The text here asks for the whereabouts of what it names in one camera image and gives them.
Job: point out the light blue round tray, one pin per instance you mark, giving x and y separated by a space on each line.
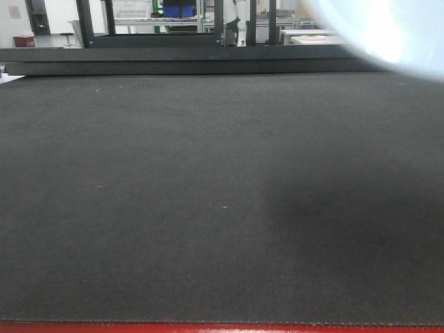
404 36

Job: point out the blue storage crate on shelf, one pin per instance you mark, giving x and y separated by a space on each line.
179 11

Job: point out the black woven table mat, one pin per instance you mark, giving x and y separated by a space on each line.
313 199

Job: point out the white background table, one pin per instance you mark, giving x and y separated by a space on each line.
310 37

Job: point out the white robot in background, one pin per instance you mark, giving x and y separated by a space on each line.
236 14

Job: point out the black stool in background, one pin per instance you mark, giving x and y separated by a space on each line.
67 36

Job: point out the red box in background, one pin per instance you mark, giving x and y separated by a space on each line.
24 41

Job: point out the black metal frame rack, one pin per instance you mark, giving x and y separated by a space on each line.
141 25

